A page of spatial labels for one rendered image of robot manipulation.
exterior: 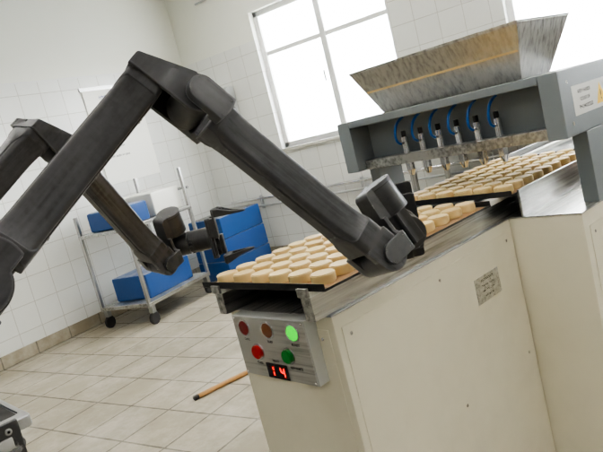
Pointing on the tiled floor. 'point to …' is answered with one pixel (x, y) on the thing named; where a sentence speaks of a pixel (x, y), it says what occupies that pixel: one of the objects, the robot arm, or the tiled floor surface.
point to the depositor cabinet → (566, 312)
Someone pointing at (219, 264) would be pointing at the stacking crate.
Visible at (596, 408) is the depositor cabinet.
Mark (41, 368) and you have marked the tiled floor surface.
